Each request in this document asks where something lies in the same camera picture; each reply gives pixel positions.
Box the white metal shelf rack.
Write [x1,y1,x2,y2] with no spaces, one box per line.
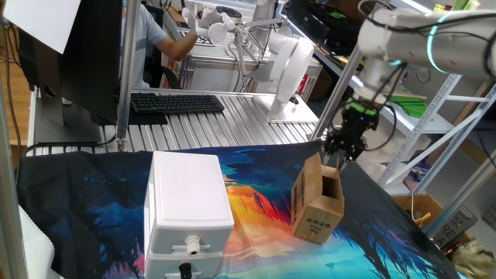
[309,0,496,239]

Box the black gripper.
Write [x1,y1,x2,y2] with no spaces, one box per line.
[322,104,380,171]

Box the person's bare forearm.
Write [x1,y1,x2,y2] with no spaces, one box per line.
[154,33,198,62]

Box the dark lettered plate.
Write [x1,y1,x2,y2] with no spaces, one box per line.
[432,207,480,249]

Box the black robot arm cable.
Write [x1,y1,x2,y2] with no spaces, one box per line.
[329,0,496,154]

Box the person in light blue shirt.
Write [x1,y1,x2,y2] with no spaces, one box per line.
[131,4,168,88]

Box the green plastic bag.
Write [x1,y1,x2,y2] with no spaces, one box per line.
[388,95,428,119]

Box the white cable gland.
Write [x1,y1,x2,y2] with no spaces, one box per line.
[184,235,202,256]

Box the black flat desk mat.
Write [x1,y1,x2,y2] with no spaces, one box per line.
[98,110,169,126]

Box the tan crumpled bag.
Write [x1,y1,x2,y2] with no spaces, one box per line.
[451,238,496,279]

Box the silver aluminium case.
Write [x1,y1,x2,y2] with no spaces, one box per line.
[181,42,322,102]

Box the colourful landscape print cloth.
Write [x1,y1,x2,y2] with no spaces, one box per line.
[15,139,462,279]

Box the open brown floor carton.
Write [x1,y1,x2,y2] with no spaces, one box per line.
[393,193,472,249]

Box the round black speaker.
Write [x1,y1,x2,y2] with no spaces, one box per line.
[215,5,243,25]

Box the white haptic control device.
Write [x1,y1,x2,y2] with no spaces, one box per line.
[181,0,319,125]

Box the black computer monitor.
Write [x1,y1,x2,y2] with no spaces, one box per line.
[17,0,125,145]

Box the black cable gland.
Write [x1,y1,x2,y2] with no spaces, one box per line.
[177,262,194,279]

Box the small brown cardboard box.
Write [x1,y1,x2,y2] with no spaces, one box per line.
[290,152,346,244]

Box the white paper sheet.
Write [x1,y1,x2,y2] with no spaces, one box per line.
[2,0,81,54]

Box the aluminium frame post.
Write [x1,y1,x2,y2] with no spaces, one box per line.
[0,77,28,279]
[115,0,143,152]

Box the white plastic enclosure box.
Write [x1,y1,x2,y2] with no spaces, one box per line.
[143,150,236,279]

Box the black monitor cable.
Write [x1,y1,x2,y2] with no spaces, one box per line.
[0,17,25,177]

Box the white robot column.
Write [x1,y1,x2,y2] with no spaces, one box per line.
[250,0,290,38]

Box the black keyboard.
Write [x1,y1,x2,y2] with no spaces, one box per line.
[130,91,226,115]

